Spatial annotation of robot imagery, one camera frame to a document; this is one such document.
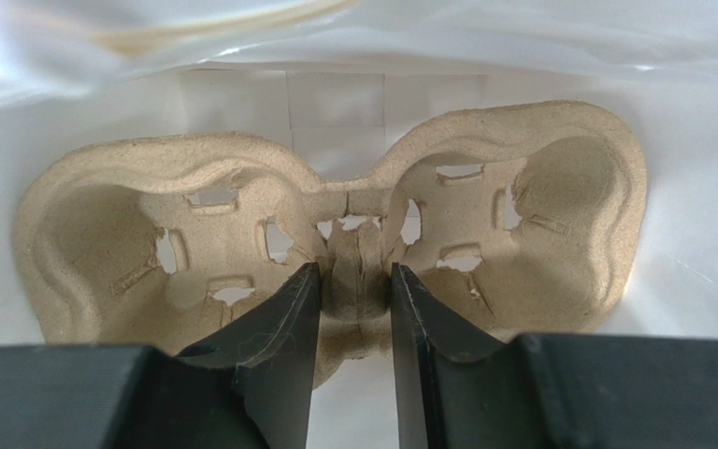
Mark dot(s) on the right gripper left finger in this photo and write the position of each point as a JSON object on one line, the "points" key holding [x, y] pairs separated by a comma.
{"points": [[267, 356]]}

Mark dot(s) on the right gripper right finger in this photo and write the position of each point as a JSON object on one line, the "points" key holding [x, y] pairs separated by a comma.
{"points": [[439, 358]]}

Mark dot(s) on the pulp cup carrier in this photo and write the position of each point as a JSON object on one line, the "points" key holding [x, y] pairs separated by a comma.
{"points": [[520, 218]]}

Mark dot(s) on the white paper bag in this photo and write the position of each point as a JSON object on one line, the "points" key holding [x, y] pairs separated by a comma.
{"points": [[339, 83]]}

